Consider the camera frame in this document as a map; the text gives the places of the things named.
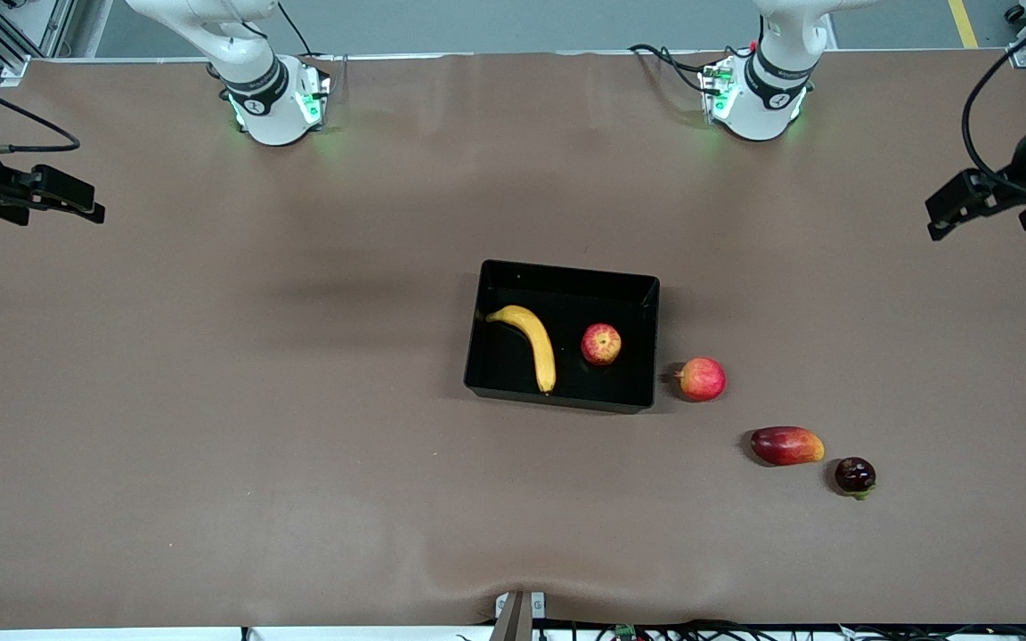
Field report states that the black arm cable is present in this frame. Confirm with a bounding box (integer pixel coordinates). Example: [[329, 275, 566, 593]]
[[0, 69, 81, 155], [960, 4, 1026, 195]]

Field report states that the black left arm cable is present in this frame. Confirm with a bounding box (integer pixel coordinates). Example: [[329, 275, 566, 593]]
[[960, 4, 1026, 195]]

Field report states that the black base cable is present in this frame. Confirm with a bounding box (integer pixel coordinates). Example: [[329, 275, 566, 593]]
[[277, 0, 318, 59], [654, 53, 712, 94], [629, 43, 719, 77]]

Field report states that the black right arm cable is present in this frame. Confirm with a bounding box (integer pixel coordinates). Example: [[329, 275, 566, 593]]
[[0, 69, 81, 155]]

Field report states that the table cover sheet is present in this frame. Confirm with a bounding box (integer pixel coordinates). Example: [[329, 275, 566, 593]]
[[0, 49, 1026, 629]]

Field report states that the yellow banana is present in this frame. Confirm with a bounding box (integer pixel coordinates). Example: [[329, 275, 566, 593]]
[[485, 304, 558, 395]]

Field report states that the red apple left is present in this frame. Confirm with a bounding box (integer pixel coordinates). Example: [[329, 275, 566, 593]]
[[675, 356, 728, 402]]

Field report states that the dark purple mangosteen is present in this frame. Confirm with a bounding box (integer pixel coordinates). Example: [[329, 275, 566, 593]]
[[835, 457, 877, 500]]

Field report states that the red mango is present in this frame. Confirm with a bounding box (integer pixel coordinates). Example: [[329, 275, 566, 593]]
[[750, 426, 826, 467]]

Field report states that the black plastic box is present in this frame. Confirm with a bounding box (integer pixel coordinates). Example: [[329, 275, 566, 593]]
[[463, 259, 661, 415]]

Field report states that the red yellow apple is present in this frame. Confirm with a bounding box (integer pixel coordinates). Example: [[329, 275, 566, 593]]
[[580, 322, 623, 367]]

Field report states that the grey metal bracket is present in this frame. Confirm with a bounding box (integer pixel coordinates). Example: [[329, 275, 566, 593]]
[[488, 590, 548, 641]]

